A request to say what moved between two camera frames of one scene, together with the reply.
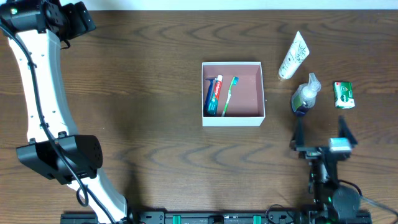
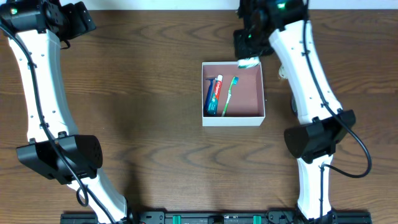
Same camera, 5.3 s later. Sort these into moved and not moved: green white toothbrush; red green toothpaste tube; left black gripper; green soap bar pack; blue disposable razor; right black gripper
Moved: green soap bar pack; right black gripper
Not moved: red green toothpaste tube; blue disposable razor; left black gripper; green white toothbrush
